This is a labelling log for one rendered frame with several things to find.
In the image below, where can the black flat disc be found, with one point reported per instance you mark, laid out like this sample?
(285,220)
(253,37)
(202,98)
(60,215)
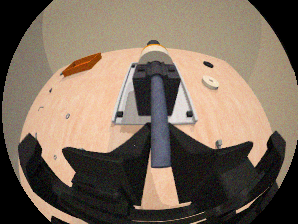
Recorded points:
(208,64)

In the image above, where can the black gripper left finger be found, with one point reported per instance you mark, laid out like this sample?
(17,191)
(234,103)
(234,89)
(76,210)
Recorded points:
(125,165)

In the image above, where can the dark grey cylindrical shaft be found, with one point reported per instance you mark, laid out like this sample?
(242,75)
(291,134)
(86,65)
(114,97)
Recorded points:
(161,157)

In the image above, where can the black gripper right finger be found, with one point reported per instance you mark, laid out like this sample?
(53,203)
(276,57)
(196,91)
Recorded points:
(193,163)

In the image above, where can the orange shallow open tray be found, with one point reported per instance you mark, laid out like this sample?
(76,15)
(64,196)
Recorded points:
(83,64)

